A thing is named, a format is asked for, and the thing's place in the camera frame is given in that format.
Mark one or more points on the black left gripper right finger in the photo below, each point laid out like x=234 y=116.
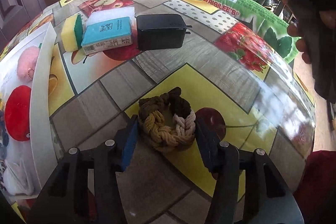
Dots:
x=268 y=199

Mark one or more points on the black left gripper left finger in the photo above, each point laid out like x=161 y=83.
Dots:
x=64 y=197

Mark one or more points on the braided brown rope knot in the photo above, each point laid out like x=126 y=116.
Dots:
x=167 y=121

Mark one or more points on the red plush ball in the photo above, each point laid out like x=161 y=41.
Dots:
x=17 y=113

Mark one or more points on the yellow green sponge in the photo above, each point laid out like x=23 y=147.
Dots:
x=72 y=33

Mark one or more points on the person's right hand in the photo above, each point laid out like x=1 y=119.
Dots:
x=294 y=30

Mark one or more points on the green Wrigley's gum pillow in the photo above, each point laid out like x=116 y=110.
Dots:
x=263 y=23

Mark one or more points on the blue grey knitted toy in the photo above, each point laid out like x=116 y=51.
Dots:
x=4 y=137

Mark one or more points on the white shallow tray box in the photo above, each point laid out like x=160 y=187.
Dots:
x=35 y=156

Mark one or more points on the pink plush ball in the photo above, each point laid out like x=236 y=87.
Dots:
x=27 y=63

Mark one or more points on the fruit pattern tablecloth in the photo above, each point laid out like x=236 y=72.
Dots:
x=240 y=86

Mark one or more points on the teal small box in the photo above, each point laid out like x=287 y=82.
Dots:
x=107 y=35

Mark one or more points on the black power adapter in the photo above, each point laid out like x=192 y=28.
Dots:
x=160 y=31

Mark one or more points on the white foam block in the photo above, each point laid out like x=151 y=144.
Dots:
x=101 y=16

